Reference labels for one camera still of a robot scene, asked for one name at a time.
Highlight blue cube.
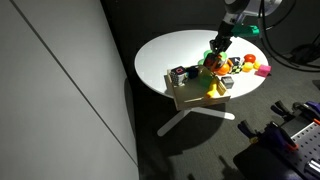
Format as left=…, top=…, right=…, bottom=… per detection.
left=186, top=66, right=200, bottom=80

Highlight grey pegboard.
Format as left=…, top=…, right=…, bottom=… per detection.
left=273, top=121, right=320, bottom=178

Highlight checkered plush block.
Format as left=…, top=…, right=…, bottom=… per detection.
left=227, top=56, right=246, bottom=75

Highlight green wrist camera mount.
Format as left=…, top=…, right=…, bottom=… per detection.
left=231, top=24, right=260, bottom=38

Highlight wooden box tray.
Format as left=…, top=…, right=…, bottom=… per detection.
left=163, top=64, right=232, bottom=112

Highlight purple spring clamp black handles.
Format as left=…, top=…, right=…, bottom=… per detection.
left=270, top=99, right=320, bottom=127
left=237, top=119, right=299, bottom=152

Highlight pink block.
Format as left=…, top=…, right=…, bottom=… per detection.
left=255, top=64, right=272, bottom=78

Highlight red toy tomato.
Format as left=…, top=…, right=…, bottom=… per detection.
left=243, top=53, right=257, bottom=64

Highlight yellow orange toy fruit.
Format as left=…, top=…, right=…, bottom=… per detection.
left=241, top=61, right=254, bottom=73

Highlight orange ball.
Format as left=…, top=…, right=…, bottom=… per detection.
left=216, top=63, right=232, bottom=76

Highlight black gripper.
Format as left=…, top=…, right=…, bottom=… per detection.
left=209, top=20, right=236, bottom=60

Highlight grey cube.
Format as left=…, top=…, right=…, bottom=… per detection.
left=221, top=75, right=235, bottom=90

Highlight white table base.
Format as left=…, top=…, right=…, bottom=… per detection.
left=156, top=106, right=236, bottom=138

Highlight black bag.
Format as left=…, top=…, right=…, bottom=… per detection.
left=288, top=43, right=320, bottom=68

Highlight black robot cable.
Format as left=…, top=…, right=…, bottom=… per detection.
left=258, top=0, right=320, bottom=73

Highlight green toy block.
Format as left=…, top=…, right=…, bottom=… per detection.
left=198, top=68, right=215, bottom=88

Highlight black white plush block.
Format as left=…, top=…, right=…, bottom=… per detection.
left=169, top=65, right=190, bottom=87

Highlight yellow toy banana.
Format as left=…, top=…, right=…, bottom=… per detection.
left=204, top=78, right=219, bottom=99

